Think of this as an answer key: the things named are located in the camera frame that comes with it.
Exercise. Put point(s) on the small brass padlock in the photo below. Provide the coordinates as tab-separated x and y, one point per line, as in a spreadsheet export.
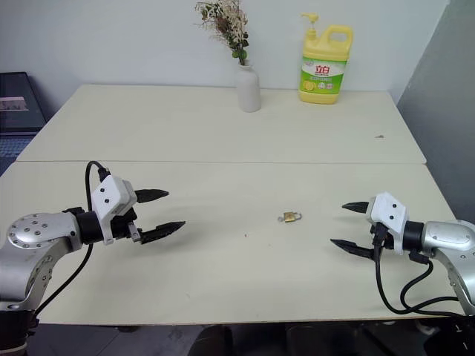
289	217

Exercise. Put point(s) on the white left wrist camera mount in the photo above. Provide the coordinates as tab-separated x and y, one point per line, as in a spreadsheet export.
109	194

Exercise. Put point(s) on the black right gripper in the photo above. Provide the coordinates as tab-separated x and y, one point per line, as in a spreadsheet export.
384	239

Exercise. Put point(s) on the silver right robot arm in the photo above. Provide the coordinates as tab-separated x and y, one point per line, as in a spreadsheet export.
445	233

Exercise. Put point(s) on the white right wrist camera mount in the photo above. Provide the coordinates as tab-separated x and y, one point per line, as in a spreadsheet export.
389	213

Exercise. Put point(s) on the white ceramic vase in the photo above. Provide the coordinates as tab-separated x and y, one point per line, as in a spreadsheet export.
248	89

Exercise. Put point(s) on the yellow detergent pump bottle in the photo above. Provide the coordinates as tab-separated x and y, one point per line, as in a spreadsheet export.
321	66

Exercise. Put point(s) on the dried flower bouquet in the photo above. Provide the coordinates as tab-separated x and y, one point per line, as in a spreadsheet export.
226	22

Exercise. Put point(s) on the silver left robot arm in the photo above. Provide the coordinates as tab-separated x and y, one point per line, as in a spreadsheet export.
41	231

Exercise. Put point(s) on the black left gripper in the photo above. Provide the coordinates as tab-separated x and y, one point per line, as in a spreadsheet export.
124	228

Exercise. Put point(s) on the dark laptop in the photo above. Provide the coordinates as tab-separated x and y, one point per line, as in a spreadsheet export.
16	104

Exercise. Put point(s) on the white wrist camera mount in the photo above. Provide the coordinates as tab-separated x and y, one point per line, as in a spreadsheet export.
389	213
109	194

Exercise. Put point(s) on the grey partition panel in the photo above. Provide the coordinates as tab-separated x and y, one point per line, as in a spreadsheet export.
445	92

